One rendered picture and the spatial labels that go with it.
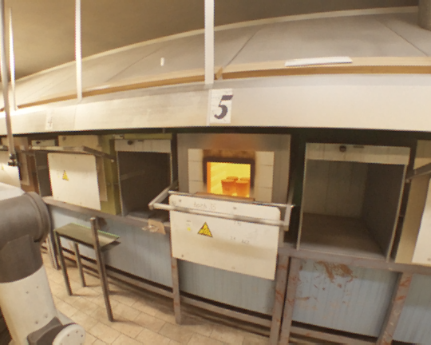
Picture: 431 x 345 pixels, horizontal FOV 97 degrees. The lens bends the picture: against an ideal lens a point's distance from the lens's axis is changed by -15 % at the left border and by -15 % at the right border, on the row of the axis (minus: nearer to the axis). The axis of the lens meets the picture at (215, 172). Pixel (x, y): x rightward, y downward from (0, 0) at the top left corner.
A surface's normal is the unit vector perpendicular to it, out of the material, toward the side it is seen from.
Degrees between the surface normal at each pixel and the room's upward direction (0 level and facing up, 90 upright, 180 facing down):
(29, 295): 90
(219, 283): 90
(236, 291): 90
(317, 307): 90
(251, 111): 80
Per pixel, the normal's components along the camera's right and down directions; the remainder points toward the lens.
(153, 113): -0.37, 0.00
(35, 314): 0.91, 0.07
